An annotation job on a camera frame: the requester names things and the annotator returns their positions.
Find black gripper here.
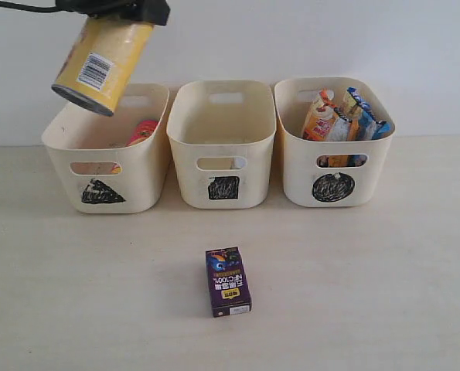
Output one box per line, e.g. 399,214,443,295
55,0,171,26

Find yellow chips can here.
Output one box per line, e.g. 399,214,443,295
51,17,154,117

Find pink chips can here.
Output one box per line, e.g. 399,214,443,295
109,118,160,175

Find orange noodle bag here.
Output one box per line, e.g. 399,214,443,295
301,89,358,142

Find cream bin circle mark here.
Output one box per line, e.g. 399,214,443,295
274,77,395,208

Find blue noodle bag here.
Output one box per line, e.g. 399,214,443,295
342,87,392,141

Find cream bin square mark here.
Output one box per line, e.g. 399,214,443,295
166,80,277,209

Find purple juice carton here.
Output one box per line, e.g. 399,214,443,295
206,247,252,318

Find white milk carton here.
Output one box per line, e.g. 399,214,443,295
231,157,247,170

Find cream bin triangle mark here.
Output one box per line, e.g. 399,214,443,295
42,83,172,214

